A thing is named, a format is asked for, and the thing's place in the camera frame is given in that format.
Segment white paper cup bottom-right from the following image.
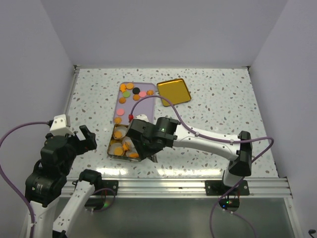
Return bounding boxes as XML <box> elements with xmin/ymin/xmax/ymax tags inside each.
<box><xmin>125</xmin><ymin>150</ymin><xmax>137</xmax><ymax>159</ymax></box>

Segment orange rosette cookie left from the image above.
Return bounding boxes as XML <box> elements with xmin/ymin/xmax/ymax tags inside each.
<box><xmin>114</xmin><ymin>117</ymin><xmax>122</xmax><ymax>124</ymax></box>

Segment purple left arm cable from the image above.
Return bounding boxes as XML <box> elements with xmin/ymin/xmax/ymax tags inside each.
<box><xmin>0</xmin><ymin>120</ymin><xmax>53</xmax><ymax>238</ymax></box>

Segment white paper cup centre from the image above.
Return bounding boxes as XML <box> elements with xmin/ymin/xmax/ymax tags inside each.
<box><xmin>122</xmin><ymin>137</ymin><xmax>133</xmax><ymax>148</ymax></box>

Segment lilac plastic tray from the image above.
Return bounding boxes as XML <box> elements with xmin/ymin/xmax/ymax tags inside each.
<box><xmin>113</xmin><ymin>82</ymin><xmax>156</xmax><ymax>125</ymax></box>

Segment orange rosette cookie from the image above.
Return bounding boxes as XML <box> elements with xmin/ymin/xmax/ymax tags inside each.
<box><xmin>114</xmin><ymin>117</ymin><xmax>122</xmax><ymax>124</ymax></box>
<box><xmin>147</xmin><ymin>90</ymin><xmax>154</xmax><ymax>96</ymax></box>

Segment gold cookie tin box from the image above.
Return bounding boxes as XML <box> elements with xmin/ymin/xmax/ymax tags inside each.
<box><xmin>107</xmin><ymin>124</ymin><xmax>141</xmax><ymax>162</ymax></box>

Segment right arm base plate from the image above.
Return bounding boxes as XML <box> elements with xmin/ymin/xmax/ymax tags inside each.
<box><xmin>205</xmin><ymin>180</ymin><xmax>250</xmax><ymax>196</ymax></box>

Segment aluminium front rail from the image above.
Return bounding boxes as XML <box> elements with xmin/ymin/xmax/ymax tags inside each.
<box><xmin>103</xmin><ymin>178</ymin><xmax>292</xmax><ymax>198</ymax></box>

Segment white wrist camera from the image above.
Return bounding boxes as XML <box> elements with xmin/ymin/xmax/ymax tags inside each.
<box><xmin>135</xmin><ymin>114</ymin><xmax>149</xmax><ymax>122</ymax></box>
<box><xmin>50</xmin><ymin>114</ymin><xmax>73</xmax><ymax>136</ymax></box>

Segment orange swirl cookie left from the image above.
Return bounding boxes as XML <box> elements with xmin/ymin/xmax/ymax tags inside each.
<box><xmin>118</xmin><ymin>97</ymin><xmax>126</xmax><ymax>104</ymax></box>

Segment round dotted cracker top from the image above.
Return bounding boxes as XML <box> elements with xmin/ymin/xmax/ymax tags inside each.
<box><xmin>126</xmin><ymin>83</ymin><xmax>134</xmax><ymax>90</ymax></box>

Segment pink round cookie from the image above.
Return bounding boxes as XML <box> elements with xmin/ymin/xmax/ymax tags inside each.
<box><xmin>139</xmin><ymin>91</ymin><xmax>147</xmax><ymax>98</ymax></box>
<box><xmin>116</xmin><ymin>108</ymin><xmax>125</xmax><ymax>116</ymax></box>

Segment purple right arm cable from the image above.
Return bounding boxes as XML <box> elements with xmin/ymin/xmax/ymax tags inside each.
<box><xmin>128</xmin><ymin>95</ymin><xmax>275</xmax><ymax>238</ymax></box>

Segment metal tongs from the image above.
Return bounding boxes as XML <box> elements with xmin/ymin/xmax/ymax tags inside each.
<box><xmin>148</xmin><ymin>155</ymin><xmax>158</xmax><ymax>163</ymax></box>

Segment white paper cup bottom-left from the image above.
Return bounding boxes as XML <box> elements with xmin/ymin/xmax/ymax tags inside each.
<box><xmin>108</xmin><ymin>143</ymin><xmax>122</xmax><ymax>156</ymax></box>

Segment black sandwich cookie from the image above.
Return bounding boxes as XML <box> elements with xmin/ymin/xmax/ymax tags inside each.
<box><xmin>132</xmin><ymin>87</ymin><xmax>140</xmax><ymax>95</ymax></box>

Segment gold tin lid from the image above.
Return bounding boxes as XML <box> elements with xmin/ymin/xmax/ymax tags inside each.
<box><xmin>157</xmin><ymin>78</ymin><xmax>192</xmax><ymax>105</ymax></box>

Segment green round cookie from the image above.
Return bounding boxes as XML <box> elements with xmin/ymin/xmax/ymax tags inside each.
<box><xmin>122</xmin><ymin>91</ymin><xmax>130</xmax><ymax>98</ymax></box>

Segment orange flower cookie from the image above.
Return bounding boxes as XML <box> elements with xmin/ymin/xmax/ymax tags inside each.
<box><xmin>113</xmin><ymin>130</ymin><xmax>123</xmax><ymax>139</ymax></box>

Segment brown chip cookie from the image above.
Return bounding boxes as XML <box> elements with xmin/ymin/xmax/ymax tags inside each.
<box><xmin>133</xmin><ymin>95</ymin><xmax>140</xmax><ymax>101</ymax></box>

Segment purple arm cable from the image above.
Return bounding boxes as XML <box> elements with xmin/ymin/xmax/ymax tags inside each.
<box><xmin>0</xmin><ymin>120</ymin><xmax>53</xmax><ymax>238</ymax></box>
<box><xmin>128</xmin><ymin>95</ymin><xmax>275</xmax><ymax>238</ymax></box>

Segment pink round cookie left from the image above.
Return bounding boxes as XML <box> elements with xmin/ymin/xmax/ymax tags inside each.
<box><xmin>116</xmin><ymin>108</ymin><xmax>125</xmax><ymax>116</ymax></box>

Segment pink round cookie right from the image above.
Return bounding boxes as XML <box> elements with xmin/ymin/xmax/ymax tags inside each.
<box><xmin>139</xmin><ymin>91</ymin><xmax>147</xmax><ymax>98</ymax></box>

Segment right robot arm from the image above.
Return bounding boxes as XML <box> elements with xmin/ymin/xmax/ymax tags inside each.
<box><xmin>126</xmin><ymin>117</ymin><xmax>252</xmax><ymax>195</ymax></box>

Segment orange fish cookie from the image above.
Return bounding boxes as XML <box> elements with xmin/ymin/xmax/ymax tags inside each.
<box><xmin>122</xmin><ymin>144</ymin><xmax>129</xmax><ymax>151</ymax></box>
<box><xmin>129</xmin><ymin>153</ymin><xmax>139</xmax><ymax>158</ymax></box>
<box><xmin>120</xmin><ymin>84</ymin><xmax>126</xmax><ymax>93</ymax></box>

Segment orange rosette cookie right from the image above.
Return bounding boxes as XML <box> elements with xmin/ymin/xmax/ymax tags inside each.
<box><xmin>147</xmin><ymin>90</ymin><xmax>154</xmax><ymax>96</ymax></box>

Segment white paper cup top-left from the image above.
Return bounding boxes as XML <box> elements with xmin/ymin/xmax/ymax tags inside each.
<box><xmin>112</xmin><ymin>126</ymin><xmax>127</xmax><ymax>139</ymax></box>

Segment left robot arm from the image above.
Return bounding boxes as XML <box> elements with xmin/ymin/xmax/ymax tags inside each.
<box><xmin>25</xmin><ymin>125</ymin><xmax>103</xmax><ymax>238</ymax></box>

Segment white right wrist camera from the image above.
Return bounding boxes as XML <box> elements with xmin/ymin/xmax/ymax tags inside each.
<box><xmin>135</xmin><ymin>114</ymin><xmax>149</xmax><ymax>122</ymax></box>

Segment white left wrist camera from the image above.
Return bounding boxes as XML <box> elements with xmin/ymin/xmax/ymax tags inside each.
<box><xmin>50</xmin><ymin>114</ymin><xmax>73</xmax><ymax>136</ymax></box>

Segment orange fish cookie top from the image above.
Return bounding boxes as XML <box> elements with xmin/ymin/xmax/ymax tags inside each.
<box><xmin>120</xmin><ymin>84</ymin><xmax>126</xmax><ymax>93</ymax></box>

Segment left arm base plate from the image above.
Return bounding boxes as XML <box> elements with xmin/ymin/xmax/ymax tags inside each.
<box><xmin>99</xmin><ymin>179</ymin><xmax>119</xmax><ymax>197</ymax></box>

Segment orange fish cookie bottom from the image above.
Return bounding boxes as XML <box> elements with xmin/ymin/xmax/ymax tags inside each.
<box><xmin>122</xmin><ymin>144</ymin><xmax>129</xmax><ymax>151</ymax></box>

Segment round dotted cracker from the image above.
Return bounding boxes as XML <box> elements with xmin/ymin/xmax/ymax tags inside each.
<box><xmin>113</xmin><ymin>146</ymin><xmax>124</xmax><ymax>156</ymax></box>
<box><xmin>126</xmin><ymin>83</ymin><xmax>134</xmax><ymax>90</ymax></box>

